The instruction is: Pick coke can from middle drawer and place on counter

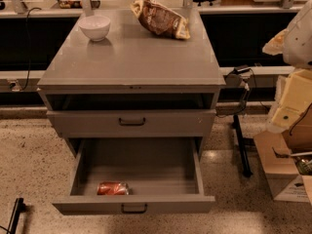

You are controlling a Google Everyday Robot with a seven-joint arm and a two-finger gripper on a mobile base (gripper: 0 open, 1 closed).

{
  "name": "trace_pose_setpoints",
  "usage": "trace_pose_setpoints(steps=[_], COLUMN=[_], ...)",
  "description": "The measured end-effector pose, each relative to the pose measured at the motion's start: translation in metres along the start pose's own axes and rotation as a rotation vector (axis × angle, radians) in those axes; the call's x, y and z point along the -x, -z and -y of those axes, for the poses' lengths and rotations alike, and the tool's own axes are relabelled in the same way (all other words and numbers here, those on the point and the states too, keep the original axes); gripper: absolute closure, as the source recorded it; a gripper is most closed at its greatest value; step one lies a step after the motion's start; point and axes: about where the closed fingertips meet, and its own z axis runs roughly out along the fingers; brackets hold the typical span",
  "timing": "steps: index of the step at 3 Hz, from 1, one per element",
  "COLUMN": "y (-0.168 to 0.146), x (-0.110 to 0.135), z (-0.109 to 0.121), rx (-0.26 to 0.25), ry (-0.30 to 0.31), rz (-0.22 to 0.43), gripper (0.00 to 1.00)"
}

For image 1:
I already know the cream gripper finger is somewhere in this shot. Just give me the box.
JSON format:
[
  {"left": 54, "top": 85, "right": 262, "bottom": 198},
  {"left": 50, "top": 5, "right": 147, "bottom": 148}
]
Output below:
[
  {"left": 266, "top": 69, "right": 312, "bottom": 134},
  {"left": 262, "top": 29, "right": 287, "bottom": 56}
]

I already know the red coke can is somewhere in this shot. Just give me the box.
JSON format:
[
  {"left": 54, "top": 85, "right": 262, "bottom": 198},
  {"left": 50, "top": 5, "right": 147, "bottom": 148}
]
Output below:
[{"left": 97, "top": 181, "right": 129, "bottom": 195}]

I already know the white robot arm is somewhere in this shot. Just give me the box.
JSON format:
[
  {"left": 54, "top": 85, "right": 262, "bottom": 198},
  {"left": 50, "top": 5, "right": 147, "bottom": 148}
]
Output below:
[{"left": 262, "top": 1, "right": 312, "bottom": 133}]

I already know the grey drawer cabinet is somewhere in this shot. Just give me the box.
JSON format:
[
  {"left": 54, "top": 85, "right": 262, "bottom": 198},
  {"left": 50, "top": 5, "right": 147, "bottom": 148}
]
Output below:
[{"left": 38, "top": 10, "right": 225, "bottom": 153}]

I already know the open grey drawer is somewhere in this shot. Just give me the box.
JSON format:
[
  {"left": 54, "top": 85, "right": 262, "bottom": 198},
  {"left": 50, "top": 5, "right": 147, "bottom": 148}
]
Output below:
[{"left": 53, "top": 137, "right": 215, "bottom": 215}]

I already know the closed grey upper drawer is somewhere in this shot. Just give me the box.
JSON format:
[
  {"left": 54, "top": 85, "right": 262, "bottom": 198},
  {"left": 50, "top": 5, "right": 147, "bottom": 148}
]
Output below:
[{"left": 47, "top": 109, "right": 215, "bottom": 138}]

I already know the black stand with clamp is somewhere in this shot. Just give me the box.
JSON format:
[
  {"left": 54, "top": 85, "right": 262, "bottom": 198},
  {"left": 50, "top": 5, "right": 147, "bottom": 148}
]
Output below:
[{"left": 225, "top": 65, "right": 253, "bottom": 177}]

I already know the cardboard box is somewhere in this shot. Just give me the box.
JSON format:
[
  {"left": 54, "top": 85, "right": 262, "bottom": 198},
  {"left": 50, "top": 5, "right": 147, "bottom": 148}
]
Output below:
[{"left": 253, "top": 110, "right": 312, "bottom": 203}]

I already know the brown chip bag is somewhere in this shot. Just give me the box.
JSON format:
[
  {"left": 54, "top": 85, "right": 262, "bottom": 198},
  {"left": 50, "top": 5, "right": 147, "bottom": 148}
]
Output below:
[{"left": 130, "top": 0, "right": 190, "bottom": 40}]

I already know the white bowl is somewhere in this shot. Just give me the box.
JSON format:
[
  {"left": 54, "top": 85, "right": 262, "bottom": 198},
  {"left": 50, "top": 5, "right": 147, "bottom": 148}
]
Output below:
[{"left": 78, "top": 15, "right": 111, "bottom": 41}]

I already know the black floor stand left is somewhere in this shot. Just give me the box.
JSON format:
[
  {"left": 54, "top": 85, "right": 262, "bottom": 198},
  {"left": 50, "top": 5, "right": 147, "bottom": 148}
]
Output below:
[{"left": 0, "top": 198, "right": 26, "bottom": 234}]

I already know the black cable on left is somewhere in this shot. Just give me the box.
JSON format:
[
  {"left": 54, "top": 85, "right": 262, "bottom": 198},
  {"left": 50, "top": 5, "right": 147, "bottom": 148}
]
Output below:
[{"left": 19, "top": 7, "right": 43, "bottom": 92}]

